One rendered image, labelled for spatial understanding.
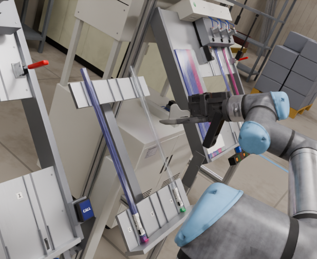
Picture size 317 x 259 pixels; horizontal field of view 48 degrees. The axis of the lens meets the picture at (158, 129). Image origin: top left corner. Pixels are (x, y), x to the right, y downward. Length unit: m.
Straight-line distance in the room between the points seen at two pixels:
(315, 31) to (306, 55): 5.77
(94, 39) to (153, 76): 0.90
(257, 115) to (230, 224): 0.43
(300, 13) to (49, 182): 11.12
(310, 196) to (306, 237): 0.16
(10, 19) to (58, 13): 3.72
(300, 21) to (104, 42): 8.40
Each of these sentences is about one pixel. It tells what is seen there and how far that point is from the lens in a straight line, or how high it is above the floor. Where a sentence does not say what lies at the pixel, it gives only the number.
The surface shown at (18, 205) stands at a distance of 0.87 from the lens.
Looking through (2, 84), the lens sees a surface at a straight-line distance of 0.91.
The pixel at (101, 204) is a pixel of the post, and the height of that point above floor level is 0.65.
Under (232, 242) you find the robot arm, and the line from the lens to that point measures 0.52.
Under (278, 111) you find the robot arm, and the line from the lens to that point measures 0.94.
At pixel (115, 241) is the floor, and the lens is 2.04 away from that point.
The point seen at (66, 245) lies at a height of 0.73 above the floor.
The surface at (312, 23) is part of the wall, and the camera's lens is 11.63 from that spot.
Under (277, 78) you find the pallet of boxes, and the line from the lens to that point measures 5.96.
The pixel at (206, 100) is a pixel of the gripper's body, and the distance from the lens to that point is 1.02.
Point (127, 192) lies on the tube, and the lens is 0.98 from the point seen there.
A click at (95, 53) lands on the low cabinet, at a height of 0.24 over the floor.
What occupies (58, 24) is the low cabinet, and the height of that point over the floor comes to 0.30.
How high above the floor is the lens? 1.39
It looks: 24 degrees down
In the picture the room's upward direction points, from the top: 22 degrees clockwise
